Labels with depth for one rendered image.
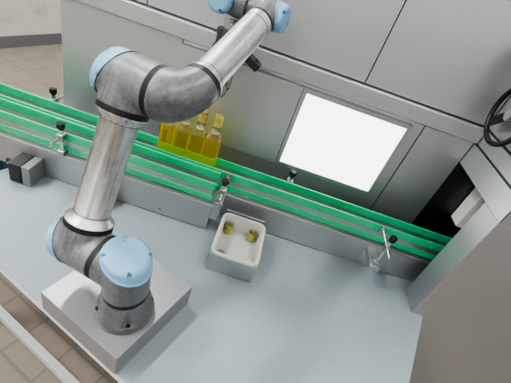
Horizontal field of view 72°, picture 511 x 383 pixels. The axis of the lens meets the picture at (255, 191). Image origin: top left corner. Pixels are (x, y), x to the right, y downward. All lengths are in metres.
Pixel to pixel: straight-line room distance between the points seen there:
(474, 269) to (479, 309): 0.22
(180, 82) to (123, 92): 0.12
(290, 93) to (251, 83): 0.15
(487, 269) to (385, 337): 0.41
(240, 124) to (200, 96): 0.68
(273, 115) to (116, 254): 0.81
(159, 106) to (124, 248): 0.34
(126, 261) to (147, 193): 0.56
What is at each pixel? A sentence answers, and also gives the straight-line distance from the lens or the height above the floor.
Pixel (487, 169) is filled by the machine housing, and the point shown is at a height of 1.31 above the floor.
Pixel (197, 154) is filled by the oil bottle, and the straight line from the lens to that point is 1.35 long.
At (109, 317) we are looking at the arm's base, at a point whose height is 0.88.
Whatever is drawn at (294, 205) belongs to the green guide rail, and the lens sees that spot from 1.39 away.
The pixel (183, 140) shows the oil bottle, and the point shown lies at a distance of 1.34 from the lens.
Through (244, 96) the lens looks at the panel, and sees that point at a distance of 1.38.
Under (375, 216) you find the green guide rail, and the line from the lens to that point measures 1.53.
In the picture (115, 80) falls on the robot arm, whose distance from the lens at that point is 0.79.
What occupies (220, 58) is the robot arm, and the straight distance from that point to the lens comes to 0.82.
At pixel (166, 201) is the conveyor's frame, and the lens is 1.37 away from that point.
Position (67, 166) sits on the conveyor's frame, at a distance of 1.48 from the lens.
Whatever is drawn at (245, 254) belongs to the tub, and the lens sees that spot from 1.33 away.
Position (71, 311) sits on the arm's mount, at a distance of 1.06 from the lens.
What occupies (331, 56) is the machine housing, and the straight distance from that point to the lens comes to 1.34.
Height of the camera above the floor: 1.72
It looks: 36 degrees down
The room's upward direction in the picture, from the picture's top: 21 degrees clockwise
